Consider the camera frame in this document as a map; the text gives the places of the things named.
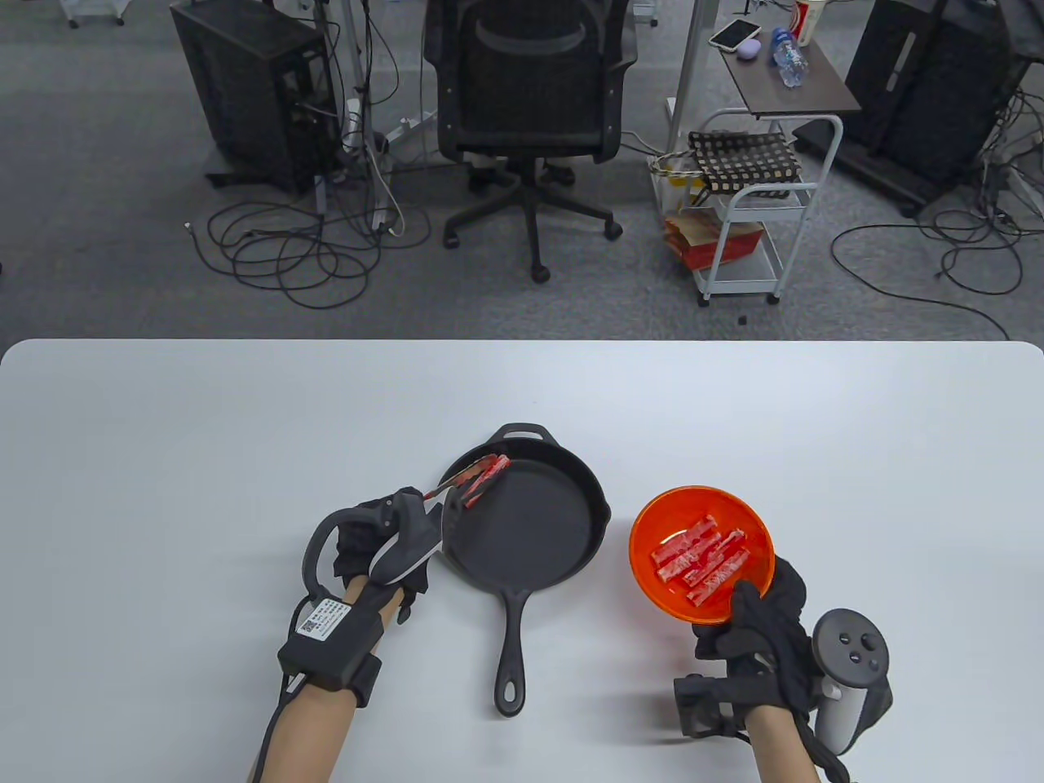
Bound red cardboard box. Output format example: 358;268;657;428
663;212;768;272

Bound person's left hand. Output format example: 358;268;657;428
334;488;446;627

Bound long black floor cables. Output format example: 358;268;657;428
829;77;1044;342

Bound black wheeled platform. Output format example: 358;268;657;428
794;117;984;219

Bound white rolling cart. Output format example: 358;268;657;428
648;114;845;308

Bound person's right hand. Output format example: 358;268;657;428
692;555;819;719

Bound person's right forearm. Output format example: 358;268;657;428
746;703;826;783

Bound brown top side table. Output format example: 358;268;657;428
667;23;863;156

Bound clear plastic bag, yellow contents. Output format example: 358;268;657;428
650;149;709;210

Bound grey metal desk leg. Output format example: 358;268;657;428
666;0;709;153

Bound white wheeled stand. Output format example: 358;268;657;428
60;0;129;30

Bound white smartphone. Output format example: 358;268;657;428
707;19;763;54

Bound metal kitchen tongs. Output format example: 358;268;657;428
419;455;511;511

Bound black wrist camera, white label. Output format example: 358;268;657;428
276;594;383;708

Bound black white checkered bag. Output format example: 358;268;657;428
687;130;806;197

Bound person's left forearm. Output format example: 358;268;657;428
249;683;361;783

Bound black cast iron skillet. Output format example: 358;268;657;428
437;422;613;719

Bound grey hand-strapped controller with buttons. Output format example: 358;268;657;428
811;608;895;756

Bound orange translucent bowl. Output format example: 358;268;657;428
628;485;778;626

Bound large black computer tower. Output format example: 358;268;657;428
843;0;1035;164

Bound clear plastic water bottle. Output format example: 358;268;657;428
770;27;811;89

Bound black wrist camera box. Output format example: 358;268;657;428
672;672;753;741

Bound tangle of black floor cables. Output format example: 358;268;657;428
184;122;434;312

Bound black mesh office chair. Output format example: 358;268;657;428
422;0;639;285

